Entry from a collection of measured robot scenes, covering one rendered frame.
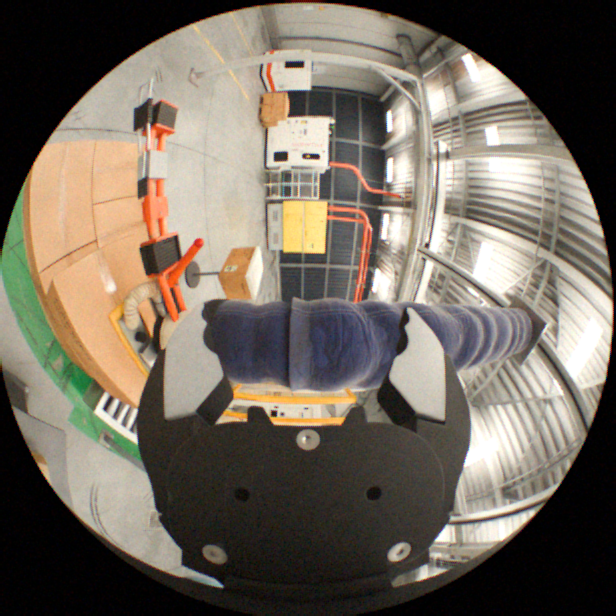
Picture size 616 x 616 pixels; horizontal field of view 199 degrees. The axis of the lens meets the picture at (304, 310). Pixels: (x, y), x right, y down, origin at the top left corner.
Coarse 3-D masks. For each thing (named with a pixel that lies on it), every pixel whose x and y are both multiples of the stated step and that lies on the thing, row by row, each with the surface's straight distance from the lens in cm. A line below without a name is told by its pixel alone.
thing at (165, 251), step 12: (156, 240) 42; (168, 240) 47; (144, 252) 44; (156, 252) 43; (168, 252) 46; (180, 252) 49; (144, 264) 45; (156, 264) 42; (168, 264) 46; (156, 276) 45
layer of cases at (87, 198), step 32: (64, 160) 126; (96, 160) 132; (128, 160) 145; (32, 192) 117; (64, 192) 119; (96, 192) 126; (128, 192) 138; (32, 224) 112; (64, 224) 115; (96, 224) 122; (128, 224) 134; (32, 256) 122; (64, 256) 114
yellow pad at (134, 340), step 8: (120, 304) 53; (112, 312) 51; (120, 312) 52; (112, 320) 51; (120, 320) 51; (120, 328) 52; (128, 328) 53; (136, 328) 55; (144, 328) 57; (120, 336) 52; (128, 336) 53; (136, 336) 54; (144, 336) 53; (128, 344) 54; (136, 344) 55; (144, 344) 57; (128, 352) 55; (136, 352) 55; (136, 360) 56; (144, 360) 57; (144, 368) 58; (144, 376) 60
